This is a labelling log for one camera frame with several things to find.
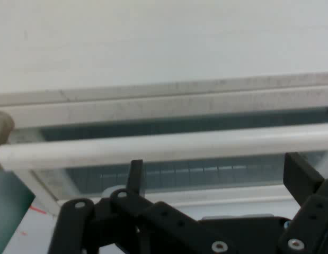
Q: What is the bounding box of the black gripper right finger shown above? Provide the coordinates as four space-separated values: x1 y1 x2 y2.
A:
278 152 328 254

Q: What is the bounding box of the green box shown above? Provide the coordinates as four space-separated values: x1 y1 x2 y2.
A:
0 169 37 254

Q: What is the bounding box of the white toaster oven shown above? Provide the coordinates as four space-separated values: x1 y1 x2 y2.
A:
0 71 328 216

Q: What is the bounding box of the white oven door handle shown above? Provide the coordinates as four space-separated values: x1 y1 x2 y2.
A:
0 111 328 171

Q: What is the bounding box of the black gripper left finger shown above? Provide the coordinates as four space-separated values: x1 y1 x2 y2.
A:
48 159 204 254

